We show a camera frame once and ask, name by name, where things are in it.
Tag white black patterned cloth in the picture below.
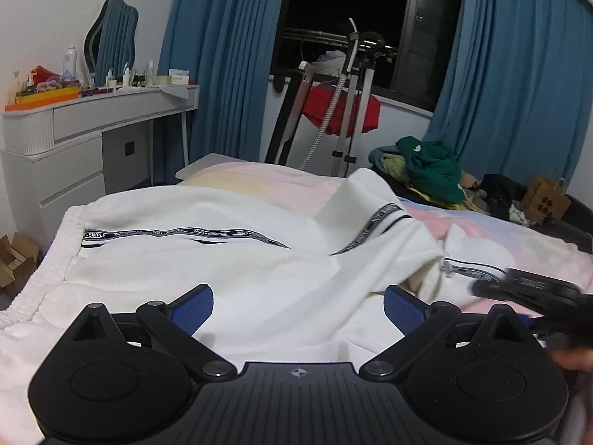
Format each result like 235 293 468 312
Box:
510 204 533 228

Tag orange storage box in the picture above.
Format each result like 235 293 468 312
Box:
4 86 80 112

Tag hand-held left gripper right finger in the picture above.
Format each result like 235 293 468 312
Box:
360 285 545 378

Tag cardboard boxes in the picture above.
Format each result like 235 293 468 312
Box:
0 234 40 298

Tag black garment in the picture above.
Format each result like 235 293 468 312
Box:
482 174 529 220

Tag green garment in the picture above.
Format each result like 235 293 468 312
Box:
397 136 466 205

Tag white dressing table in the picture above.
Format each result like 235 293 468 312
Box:
0 84 201 260

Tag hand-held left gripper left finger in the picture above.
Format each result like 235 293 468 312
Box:
56 284 238 378

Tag black sofa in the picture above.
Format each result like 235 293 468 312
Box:
533 190 593 255

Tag wavy framed mirror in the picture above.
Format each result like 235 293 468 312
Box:
83 0 140 86

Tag brown cardboard box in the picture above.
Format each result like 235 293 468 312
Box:
521 176 572 226

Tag beige plush toy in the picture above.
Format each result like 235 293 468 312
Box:
458 171 485 205

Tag grey blue cloth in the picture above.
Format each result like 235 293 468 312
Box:
368 146 404 172

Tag cream tissue box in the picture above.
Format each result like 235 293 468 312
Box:
155 69 191 87

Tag white low bench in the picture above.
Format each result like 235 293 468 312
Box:
175 153 251 184

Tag red garment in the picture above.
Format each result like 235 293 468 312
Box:
301 82 381 135

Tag blue curtain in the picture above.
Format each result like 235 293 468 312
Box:
426 0 593 205
158 0 297 186

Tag person's right forearm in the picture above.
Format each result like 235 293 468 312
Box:
551 345 593 427

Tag pastel bed blanket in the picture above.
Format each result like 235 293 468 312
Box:
176 162 593 316

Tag white pants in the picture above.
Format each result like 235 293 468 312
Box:
0 167 510 445

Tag yellow knitted garment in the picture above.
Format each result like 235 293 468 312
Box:
380 153 411 185

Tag colourful hair accessories pile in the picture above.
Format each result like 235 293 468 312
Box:
28 66 80 92

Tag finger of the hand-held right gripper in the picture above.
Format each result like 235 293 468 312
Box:
470 276 510 300

